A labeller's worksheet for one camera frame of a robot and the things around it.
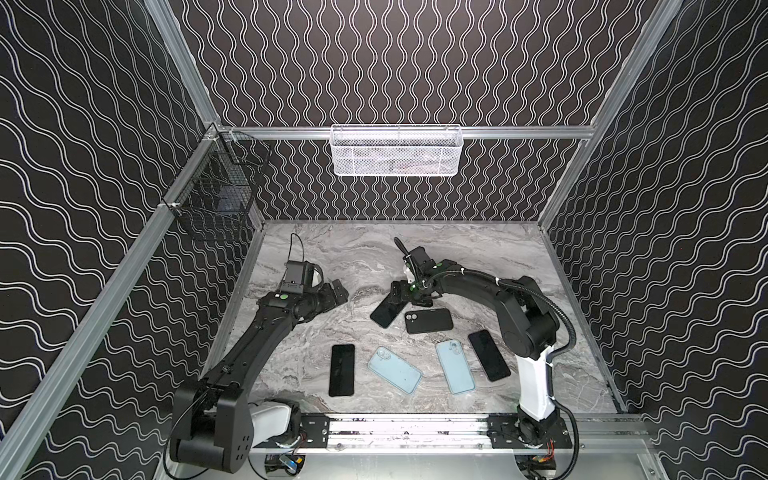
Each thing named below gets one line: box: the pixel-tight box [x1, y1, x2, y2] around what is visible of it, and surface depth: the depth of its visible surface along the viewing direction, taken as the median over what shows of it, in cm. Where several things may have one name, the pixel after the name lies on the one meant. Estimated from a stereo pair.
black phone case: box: [405, 308, 454, 334], surface depth 97 cm
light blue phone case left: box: [367, 346, 423, 395], surface depth 87 cm
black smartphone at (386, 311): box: [370, 292, 409, 329], surface depth 97 cm
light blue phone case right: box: [435, 339, 475, 395], surface depth 88 cm
